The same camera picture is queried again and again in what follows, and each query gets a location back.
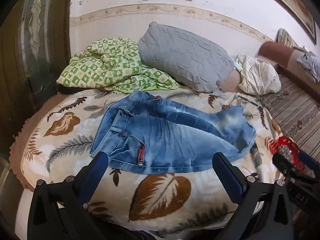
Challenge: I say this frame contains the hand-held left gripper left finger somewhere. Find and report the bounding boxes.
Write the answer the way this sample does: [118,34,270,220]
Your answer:
[27,151,109,240]

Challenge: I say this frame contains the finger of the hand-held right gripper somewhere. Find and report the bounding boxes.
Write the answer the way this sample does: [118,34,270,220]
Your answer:
[296,150,320,178]
[272,153,300,178]

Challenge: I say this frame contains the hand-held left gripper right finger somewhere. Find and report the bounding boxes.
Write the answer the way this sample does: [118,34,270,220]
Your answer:
[212,152,294,240]

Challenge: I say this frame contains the blue denim pants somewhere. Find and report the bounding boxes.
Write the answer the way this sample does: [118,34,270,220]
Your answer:
[90,90,257,175]

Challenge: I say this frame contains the red glass bowl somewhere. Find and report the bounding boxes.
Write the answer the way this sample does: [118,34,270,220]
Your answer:
[271,136,305,172]

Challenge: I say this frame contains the striped patterned bed sheet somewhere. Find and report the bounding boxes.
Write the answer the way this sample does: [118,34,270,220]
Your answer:
[259,74,320,160]

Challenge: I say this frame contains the leaf print plush blanket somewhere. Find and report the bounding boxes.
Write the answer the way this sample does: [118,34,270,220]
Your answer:
[20,87,285,233]

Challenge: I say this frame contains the round bed brown skirt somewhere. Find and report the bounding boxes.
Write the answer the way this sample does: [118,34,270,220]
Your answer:
[9,92,65,191]

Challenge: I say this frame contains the cream crumpled cloth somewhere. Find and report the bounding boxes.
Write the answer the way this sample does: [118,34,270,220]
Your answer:
[235,54,282,95]

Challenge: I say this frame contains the pink pillow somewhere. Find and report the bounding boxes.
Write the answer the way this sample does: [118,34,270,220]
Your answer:
[221,69,242,93]

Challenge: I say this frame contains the grey crumpled cloth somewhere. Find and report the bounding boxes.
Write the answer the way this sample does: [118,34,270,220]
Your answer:
[296,51,320,83]

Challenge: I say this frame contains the green checkered quilt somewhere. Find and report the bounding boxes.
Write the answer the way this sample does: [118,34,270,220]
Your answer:
[56,37,181,92]

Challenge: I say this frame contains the brown sofa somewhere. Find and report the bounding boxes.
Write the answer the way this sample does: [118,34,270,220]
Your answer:
[257,41,320,98]

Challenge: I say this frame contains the striped patterned cushion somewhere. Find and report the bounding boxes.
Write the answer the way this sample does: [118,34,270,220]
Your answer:
[277,28,299,48]

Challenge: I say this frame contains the grey quilted pillow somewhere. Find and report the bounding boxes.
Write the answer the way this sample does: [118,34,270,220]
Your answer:
[138,22,235,92]

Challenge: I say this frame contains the dark wooden glass door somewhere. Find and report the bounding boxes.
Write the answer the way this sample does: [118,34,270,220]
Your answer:
[0,0,75,145]

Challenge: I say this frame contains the large framed wall picture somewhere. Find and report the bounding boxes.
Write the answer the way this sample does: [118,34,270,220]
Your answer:
[246,0,317,39]

